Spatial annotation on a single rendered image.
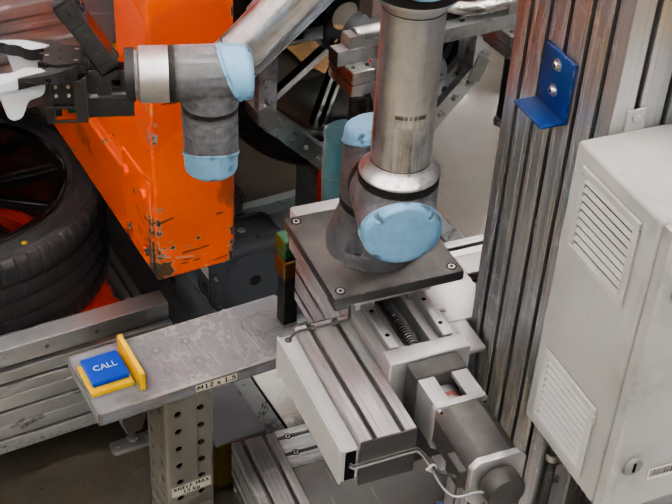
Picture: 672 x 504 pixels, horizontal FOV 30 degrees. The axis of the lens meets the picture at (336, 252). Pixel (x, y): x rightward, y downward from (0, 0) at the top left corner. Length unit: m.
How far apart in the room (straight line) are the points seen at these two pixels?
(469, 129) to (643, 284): 2.46
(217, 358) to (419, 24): 0.95
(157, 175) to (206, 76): 0.67
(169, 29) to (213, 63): 0.51
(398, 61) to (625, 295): 0.42
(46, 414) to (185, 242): 0.50
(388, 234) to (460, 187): 1.89
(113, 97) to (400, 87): 0.37
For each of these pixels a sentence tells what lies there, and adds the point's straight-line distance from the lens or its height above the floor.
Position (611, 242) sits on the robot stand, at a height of 1.15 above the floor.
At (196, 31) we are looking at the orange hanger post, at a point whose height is 1.03.
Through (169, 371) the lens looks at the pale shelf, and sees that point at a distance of 2.33.
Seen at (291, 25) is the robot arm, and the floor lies 1.24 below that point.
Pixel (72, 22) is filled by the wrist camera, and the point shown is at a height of 1.30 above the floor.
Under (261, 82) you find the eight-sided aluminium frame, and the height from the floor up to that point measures 0.83.
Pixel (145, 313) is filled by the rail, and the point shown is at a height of 0.38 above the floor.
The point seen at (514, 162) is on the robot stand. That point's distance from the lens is 1.81.
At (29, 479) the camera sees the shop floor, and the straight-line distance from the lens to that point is 2.79.
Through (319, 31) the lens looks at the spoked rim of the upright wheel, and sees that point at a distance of 2.56.
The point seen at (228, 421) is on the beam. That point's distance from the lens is 2.69.
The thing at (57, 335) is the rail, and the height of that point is 0.39.
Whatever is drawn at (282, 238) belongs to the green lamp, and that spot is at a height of 0.66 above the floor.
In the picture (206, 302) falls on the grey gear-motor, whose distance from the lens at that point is 2.82.
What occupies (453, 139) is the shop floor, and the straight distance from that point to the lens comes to 3.86.
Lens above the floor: 2.04
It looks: 37 degrees down
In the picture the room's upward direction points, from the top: 4 degrees clockwise
